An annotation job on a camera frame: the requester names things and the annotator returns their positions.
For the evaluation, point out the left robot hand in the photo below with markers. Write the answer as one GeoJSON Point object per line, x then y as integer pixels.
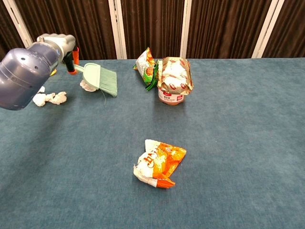
{"type": "Point", "coordinates": [59, 41]}

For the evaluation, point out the small green broom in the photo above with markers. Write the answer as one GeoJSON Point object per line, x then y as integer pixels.
{"type": "Point", "coordinates": [91, 74]}

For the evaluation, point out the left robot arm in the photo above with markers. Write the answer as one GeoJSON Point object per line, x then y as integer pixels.
{"type": "Point", "coordinates": [21, 76]}

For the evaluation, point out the crumpled white tissue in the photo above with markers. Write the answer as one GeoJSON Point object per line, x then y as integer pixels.
{"type": "Point", "coordinates": [87, 87]}
{"type": "Point", "coordinates": [40, 100]}
{"type": "Point", "coordinates": [60, 98]}

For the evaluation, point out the green orange snack bag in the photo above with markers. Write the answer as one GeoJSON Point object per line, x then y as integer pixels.
{"type": "Point", "coordinates": [146, 69]}

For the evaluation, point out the dark brown curtain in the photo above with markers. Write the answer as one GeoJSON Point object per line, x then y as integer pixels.
{"type": "Point", "coordinates": [152, 28]}

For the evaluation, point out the red label plastic cup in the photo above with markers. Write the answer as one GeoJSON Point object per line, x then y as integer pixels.
{"type": "Point", "coordinates": [171, 99]}

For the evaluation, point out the orange white chips bag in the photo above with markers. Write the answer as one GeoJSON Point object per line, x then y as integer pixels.
{"type": "Point", "coordinates": [157, 164]}

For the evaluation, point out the blue felt table cover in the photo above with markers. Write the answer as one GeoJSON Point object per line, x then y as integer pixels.
{"type": "Point", "coordinates": [238, 143]}

